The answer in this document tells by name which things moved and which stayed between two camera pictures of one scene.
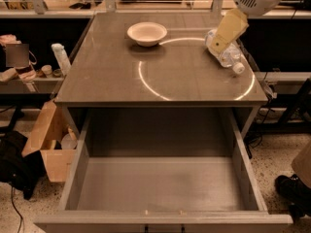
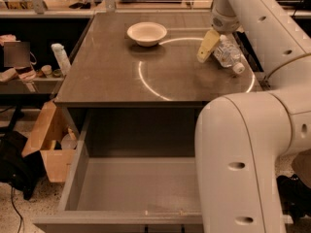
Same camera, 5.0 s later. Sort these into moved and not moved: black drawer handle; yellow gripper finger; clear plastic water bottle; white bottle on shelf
Moved: yellow gripper finger
Not moved: clear plastic water bottle; white bottle on shelf; black drawer handle
